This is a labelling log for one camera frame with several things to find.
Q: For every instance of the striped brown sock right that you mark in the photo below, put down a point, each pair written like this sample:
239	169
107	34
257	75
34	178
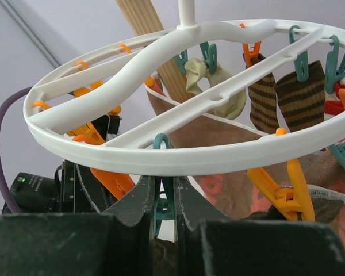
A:
302	103

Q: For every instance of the wooden hanging rack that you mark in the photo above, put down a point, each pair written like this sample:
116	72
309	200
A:
144	20

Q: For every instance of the yellow clip front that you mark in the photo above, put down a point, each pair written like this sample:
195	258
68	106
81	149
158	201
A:
293	202

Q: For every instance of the orange clip front left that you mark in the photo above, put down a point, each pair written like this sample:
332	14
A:
117	184

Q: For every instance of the teal clip front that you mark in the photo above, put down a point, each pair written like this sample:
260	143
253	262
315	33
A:
164	207

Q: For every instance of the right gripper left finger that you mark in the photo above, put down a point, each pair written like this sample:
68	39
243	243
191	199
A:
119	241

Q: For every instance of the striped brown sock left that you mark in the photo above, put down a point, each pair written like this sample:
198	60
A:
263	98

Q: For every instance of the red white sock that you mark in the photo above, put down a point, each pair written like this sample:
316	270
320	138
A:
333	105

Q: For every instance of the brown printed cloth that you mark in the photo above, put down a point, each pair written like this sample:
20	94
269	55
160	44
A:
265	150

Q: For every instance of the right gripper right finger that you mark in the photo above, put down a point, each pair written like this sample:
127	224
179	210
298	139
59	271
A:
210	243

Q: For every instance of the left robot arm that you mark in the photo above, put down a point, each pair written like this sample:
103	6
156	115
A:
36	194

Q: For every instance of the striped brown sock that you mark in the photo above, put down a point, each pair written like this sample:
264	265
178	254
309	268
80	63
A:
263	98
302	103

